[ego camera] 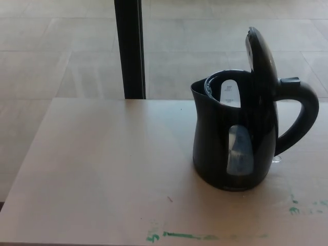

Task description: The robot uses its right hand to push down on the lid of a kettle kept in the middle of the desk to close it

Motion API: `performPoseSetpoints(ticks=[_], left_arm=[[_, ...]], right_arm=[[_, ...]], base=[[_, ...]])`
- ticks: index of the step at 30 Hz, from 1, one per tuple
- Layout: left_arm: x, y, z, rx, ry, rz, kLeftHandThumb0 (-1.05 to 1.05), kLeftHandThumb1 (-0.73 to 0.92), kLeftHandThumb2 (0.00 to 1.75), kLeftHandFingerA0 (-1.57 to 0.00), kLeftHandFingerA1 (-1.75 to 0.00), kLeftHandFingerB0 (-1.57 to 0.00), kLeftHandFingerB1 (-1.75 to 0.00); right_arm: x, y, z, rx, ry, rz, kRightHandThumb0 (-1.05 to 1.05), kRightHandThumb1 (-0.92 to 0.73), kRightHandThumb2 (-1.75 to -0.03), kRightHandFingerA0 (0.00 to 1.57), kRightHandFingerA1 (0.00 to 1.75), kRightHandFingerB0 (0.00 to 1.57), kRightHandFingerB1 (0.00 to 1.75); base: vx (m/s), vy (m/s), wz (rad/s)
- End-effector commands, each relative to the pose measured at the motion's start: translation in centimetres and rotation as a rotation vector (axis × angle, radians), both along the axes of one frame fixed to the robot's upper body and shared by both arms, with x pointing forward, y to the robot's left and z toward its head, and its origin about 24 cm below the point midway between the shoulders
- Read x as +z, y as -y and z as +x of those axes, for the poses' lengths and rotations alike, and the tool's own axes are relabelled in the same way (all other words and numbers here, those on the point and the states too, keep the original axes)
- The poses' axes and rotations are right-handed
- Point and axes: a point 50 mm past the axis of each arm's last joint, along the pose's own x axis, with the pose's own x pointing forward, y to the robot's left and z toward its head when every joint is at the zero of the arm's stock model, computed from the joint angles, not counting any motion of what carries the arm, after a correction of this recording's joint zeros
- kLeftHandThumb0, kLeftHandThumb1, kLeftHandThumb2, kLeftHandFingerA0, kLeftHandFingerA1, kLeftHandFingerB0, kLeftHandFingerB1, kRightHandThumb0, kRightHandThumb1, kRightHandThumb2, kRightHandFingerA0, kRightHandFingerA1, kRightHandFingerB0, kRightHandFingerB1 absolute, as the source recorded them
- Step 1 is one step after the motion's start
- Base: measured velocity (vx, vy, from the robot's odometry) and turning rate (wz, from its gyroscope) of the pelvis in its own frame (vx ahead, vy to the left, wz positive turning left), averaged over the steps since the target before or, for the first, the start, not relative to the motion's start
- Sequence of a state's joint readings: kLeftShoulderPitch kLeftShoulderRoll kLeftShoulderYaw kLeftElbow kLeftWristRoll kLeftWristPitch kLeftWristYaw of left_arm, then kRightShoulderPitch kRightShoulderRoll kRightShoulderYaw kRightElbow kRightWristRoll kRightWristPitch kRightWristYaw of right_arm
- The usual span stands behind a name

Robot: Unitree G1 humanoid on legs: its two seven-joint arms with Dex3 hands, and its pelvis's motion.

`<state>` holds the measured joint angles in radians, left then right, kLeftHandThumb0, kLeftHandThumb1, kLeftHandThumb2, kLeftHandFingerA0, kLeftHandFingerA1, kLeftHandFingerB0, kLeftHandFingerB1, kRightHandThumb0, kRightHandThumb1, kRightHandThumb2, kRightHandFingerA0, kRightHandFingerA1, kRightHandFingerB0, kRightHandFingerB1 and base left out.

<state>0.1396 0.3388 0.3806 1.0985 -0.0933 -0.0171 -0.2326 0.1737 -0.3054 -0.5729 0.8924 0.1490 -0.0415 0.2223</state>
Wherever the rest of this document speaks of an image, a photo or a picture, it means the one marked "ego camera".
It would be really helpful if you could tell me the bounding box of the black electric kettle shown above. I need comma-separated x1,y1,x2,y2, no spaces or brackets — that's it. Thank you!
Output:
190,26,320,192

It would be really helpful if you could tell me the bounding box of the black vertical post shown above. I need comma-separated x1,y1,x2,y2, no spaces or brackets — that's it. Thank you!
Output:
114,0,147,99

